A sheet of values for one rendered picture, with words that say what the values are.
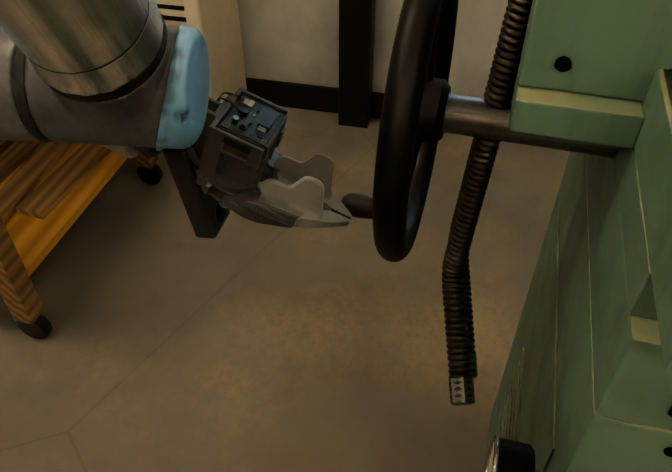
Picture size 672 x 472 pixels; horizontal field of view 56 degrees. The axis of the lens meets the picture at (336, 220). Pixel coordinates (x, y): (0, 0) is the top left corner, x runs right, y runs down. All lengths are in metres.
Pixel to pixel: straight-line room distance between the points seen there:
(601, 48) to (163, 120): 0.32
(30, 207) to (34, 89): 1.10
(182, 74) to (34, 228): 1.13
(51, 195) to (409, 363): 0.90
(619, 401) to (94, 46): 0.42
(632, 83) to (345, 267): 1.13
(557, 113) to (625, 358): 0.19
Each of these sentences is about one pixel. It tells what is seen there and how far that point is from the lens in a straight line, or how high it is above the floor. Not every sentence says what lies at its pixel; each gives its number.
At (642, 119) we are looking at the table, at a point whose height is 0.87.
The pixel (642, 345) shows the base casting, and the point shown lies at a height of 0.80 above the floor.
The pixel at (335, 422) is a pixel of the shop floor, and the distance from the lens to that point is 1.30.
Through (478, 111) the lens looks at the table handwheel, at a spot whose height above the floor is 0.82.
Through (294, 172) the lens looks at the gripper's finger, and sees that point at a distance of 0.63.
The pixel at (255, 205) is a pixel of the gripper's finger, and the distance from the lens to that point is 0.60.
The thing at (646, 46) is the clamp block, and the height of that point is 0.92.
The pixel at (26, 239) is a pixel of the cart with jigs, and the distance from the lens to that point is 1.53.
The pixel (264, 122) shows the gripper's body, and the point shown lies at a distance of 0.58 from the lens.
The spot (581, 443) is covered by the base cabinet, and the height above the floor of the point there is 0.67.
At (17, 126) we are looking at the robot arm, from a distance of 0.52.
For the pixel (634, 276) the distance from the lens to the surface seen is 0.46.
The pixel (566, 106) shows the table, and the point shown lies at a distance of 0.52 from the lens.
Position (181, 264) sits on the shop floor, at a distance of 1.61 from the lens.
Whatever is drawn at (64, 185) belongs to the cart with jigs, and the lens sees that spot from 1.62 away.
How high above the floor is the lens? 1.12
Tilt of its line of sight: 42 degrees down
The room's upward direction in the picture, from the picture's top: straight up
